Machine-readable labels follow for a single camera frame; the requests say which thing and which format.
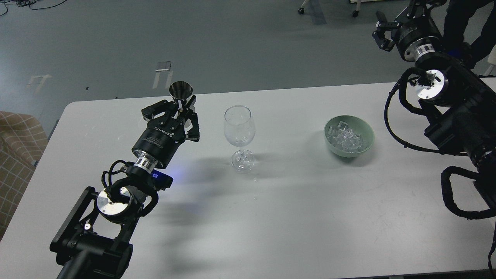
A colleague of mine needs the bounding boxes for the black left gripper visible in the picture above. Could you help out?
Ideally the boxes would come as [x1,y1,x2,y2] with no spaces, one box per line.
[132,97,200,169]

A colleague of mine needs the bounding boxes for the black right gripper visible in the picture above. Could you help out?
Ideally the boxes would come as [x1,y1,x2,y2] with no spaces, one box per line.
[372,0,446,62]

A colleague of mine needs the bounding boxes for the steel cocktail jigger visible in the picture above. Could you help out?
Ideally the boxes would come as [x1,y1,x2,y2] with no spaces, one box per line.
[169,81,195,119]

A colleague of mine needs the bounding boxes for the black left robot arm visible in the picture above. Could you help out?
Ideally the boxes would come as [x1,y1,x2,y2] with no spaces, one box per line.
[50,95,200,279]

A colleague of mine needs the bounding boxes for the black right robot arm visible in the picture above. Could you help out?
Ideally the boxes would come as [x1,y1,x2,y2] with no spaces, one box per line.
[372,0,496,220]

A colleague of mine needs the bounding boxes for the clear wine glass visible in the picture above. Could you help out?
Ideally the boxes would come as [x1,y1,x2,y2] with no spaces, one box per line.
[224,105,256,172]

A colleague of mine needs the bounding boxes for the clear ice cubes pile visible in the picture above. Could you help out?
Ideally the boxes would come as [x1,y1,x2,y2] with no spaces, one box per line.
[327,121,369,153]

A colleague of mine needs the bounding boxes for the person in dark clothes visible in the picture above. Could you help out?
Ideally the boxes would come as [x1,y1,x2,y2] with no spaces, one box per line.
[443,0,496,69]

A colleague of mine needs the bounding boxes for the white chair part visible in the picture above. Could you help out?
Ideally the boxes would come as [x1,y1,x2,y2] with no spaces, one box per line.
[484,46,496,76]

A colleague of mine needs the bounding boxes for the green bowl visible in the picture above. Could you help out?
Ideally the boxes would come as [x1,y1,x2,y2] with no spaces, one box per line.
[324,115,375,158]

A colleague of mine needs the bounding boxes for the tan checkered chair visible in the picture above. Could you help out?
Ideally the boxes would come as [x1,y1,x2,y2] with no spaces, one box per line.
[0,111,48,238]

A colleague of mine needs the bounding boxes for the black floor cables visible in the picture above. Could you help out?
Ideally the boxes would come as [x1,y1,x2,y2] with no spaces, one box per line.
[0,0,67,17]

